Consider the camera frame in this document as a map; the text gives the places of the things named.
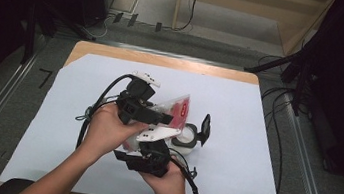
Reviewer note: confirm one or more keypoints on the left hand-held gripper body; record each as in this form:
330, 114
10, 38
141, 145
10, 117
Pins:
135, 105

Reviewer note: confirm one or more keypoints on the person's dark clothing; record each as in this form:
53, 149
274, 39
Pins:
11, 188

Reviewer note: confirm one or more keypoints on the person's right hand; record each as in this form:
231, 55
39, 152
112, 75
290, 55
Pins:
170, 186

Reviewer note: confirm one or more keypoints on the black tape strip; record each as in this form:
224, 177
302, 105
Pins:
132, 20
118, 17
158, 27

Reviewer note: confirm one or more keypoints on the black tripod stand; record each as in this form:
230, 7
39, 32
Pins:
30, 34
300, 80

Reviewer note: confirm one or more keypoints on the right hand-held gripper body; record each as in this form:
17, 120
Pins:
154, 162

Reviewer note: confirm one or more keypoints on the white paper sheet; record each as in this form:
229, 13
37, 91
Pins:
246, 154

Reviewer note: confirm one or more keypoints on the person's left hand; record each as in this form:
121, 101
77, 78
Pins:
105, 132

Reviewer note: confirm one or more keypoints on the light wooden shelf frame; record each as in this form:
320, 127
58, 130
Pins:
239, 5

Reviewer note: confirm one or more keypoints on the wooden table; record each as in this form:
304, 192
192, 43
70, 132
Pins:
164, 60

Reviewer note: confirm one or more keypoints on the red and white refill pouch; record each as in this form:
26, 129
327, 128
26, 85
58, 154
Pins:
174, 111

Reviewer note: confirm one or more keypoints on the clear jar with black lid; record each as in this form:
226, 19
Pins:
186, 136

